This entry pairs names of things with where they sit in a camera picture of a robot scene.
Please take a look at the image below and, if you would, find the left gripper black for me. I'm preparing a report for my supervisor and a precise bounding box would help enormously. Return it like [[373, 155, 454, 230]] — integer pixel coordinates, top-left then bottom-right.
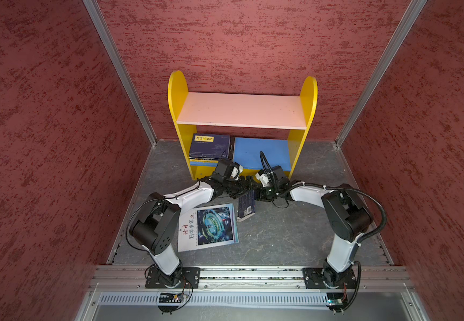
[[223, 175, 260, 198]]

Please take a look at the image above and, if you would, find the navy book yellow label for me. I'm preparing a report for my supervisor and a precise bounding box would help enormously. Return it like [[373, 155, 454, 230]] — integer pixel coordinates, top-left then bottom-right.
[[237, 191, 256, 221]]

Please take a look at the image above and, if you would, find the navy book set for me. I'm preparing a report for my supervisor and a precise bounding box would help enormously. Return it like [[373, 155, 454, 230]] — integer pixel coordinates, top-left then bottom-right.
[[189, 133, 235, 160]]

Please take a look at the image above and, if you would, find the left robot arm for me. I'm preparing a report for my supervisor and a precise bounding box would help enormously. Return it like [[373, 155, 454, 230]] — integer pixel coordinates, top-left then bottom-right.
[[128, 177, 254, 288]]

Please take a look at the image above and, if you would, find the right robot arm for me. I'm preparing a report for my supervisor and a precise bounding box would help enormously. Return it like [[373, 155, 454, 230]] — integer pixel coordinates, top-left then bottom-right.
[[254, 181, 388, 289]]

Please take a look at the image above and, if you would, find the white science magazine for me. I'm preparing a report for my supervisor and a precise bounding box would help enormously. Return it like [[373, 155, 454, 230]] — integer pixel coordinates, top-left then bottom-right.
[[177, 203, 239, 252]]

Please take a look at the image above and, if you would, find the yellow pink blue bookshelf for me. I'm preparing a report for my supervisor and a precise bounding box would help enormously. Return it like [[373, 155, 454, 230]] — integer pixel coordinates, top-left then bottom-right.
[[168, 70, 318, 180]]

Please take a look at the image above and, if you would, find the left circuit board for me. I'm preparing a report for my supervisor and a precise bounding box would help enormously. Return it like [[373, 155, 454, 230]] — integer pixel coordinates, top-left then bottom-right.
[[158, 292, 187, 304]]

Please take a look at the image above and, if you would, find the circuit board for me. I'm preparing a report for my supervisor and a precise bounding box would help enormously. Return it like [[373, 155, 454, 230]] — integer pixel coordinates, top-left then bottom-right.
[[326, 292, 348, 310], [158, 292, 187, 304]]

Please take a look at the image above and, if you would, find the right circuit board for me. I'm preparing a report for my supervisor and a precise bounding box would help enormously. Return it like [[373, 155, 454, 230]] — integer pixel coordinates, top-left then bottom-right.
[[326, 292, 348, 310]]

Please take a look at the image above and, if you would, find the right corner aluminium profile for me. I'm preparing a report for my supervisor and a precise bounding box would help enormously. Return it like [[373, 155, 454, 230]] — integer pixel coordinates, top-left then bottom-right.
[[335, 0, 427, 149]]

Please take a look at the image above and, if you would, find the corner aluminium profile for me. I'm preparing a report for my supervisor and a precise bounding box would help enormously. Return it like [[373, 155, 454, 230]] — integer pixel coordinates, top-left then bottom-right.
[[83, 0, 158, 147], [335, 0, 427, 149]]

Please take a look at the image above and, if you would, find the left corner aluminium profile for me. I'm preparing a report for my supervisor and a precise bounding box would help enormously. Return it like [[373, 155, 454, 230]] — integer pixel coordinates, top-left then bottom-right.
[[83, 0, 158, 147]]

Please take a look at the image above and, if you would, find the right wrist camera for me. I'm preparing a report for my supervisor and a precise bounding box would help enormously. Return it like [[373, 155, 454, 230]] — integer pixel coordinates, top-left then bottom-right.
[[254, 166, 290, 187]]

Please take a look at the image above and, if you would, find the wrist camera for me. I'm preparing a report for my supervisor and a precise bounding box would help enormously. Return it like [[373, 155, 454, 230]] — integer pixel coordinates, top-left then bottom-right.
[[211, 159, 244, 182], [254, 166, 290, 187]]

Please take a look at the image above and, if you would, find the black corrugated cable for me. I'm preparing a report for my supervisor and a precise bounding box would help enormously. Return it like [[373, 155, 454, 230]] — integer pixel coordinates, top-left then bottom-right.
[[259, 150, 388, 312]]

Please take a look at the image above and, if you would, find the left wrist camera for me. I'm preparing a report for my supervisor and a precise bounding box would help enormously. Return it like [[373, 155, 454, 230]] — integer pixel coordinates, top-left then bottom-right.
[[211, 159, 244, 182]]

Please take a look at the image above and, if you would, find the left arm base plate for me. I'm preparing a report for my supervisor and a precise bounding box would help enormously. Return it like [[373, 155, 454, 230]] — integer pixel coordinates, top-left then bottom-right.
[[145, 266, 201, 290]]

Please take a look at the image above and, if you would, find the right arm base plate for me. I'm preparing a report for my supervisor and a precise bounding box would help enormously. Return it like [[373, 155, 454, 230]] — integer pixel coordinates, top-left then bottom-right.
[[302, 267, 357, 290]]

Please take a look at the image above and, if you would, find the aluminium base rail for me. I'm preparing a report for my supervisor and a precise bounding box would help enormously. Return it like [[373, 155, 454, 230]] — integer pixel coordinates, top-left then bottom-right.
[[89, 265, 415, 292]]

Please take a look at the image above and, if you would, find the slotted cable duct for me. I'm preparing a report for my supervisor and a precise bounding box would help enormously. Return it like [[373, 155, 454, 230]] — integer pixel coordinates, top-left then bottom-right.
[[98, 292, 326, 309]]

